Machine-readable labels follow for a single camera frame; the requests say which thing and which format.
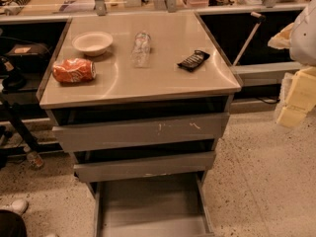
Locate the white shoe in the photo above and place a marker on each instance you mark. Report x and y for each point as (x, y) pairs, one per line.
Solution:
(18, 206)

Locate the grey drawer cabinet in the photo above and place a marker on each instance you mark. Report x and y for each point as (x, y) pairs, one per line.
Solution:
(162, 89)

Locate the grey drawer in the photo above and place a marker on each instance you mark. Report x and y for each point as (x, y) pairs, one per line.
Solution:
(164, 206)
(140, 132)
(144, 167)

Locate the white paper bowl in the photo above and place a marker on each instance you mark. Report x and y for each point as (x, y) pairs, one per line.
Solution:
(93, 43)

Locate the grey top drawer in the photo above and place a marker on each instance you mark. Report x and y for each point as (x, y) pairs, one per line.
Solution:
(140, 132)

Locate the bottle on floor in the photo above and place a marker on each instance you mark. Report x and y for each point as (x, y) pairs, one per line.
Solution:
(33, 157)

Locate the black bag with label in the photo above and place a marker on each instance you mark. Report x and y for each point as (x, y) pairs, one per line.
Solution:
(31, 57)

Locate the grey middle drawer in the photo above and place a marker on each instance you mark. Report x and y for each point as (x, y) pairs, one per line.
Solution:
(144, 167)

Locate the black tripod stand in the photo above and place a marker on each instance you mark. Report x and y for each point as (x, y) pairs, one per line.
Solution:
(16, 81)

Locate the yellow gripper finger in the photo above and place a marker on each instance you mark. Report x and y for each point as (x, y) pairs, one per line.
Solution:
(297, 97)

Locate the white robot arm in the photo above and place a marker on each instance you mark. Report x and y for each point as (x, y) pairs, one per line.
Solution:
(299, 37)

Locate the crushed orange soda can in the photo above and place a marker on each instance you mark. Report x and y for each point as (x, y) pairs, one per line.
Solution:
(73, 70)

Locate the clear plastic water bottle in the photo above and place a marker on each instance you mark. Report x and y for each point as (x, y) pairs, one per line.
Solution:
(141, 49)

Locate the grey bottom drawer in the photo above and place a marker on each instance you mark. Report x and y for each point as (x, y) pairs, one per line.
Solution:
(164, 206)

